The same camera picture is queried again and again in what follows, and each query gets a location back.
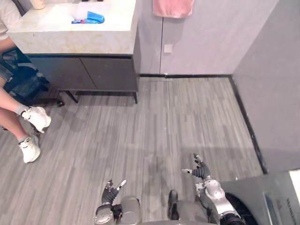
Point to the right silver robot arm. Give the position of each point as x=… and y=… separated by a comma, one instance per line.
x=220, y=201

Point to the blue toothpaste box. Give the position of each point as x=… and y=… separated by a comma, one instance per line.
x=92, y=18

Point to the white wall socket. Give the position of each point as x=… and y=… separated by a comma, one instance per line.
x=168, y=48

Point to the marble top vanity cabinet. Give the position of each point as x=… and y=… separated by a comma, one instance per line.
x=77, y=44

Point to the person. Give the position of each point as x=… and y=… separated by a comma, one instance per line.
x=16, y=98

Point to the pink hanging towel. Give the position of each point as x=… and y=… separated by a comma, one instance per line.
x=173, y=8

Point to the grey washing machine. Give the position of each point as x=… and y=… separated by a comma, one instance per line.
x=264, y=199

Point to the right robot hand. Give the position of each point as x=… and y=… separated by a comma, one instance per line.
x=201, y=170

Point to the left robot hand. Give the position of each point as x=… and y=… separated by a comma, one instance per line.
x=108, y=193

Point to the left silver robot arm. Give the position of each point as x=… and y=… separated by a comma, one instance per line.
x=106, y=213

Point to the white translucent cup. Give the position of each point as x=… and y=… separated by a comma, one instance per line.
x=78, y=12

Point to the black office chair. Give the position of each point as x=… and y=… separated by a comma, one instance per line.
x=25, y=77

